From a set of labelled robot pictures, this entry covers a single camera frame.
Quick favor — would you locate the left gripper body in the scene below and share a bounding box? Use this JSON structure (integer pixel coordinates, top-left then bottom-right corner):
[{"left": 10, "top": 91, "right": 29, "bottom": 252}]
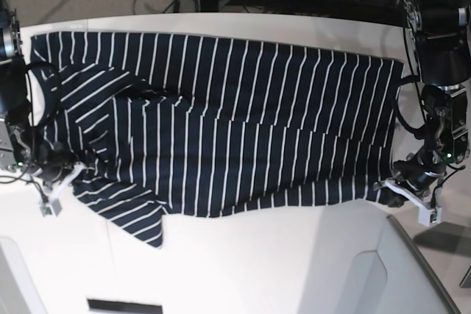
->
[{"left": 392, "top": 155, "right": 446, "bottom": 196}]

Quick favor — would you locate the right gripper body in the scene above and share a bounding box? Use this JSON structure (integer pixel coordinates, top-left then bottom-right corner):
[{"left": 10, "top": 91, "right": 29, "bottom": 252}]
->
[{"left": 31, "top": 144, "right": 79, "bottom": 184}]

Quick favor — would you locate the navy white striped t-shirt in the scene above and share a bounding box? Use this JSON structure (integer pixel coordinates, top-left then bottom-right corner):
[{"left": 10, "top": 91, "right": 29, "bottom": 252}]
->
[{"left": 31, "top": 31, "right": 403, "bottom": 248}]

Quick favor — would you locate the grey robot base cover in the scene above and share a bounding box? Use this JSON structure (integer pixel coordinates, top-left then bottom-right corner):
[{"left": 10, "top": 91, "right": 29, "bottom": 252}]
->
[
  {"left": 346, "top": 216, "right": 460, "bottom": 313},
  {"left": 1, "top": 237, "right": 47, "bottom": 313}
]

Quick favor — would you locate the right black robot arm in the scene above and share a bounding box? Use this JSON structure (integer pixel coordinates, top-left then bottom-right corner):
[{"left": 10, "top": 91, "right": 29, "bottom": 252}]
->
[{"left": 1, "top": 0, "right": 85, "bottom": 216}]

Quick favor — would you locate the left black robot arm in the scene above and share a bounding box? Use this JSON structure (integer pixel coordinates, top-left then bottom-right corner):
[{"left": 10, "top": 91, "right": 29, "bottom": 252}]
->
[{"left": 375, "top": 0, "right": 470, "bottom": 226}]

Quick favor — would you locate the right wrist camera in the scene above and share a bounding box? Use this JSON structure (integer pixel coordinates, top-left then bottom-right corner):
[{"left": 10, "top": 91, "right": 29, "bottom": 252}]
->
[{"left": 39, "top": 200, "right": 63, "bottom": 217}]

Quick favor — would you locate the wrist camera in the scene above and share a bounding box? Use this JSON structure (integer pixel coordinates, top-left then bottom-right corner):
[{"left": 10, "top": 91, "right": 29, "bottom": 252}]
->
[
  {"left": 39, "top": 200, "right": 63, "bottom": 217},
  {"left": 429, "top": 206, "right": 442, "bottom": 225}
]

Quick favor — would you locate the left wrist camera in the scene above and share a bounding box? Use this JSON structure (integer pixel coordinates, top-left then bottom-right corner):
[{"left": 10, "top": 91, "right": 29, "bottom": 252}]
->
[{"left": 429, "top": 206, "right": 442, "bottom": 225}]

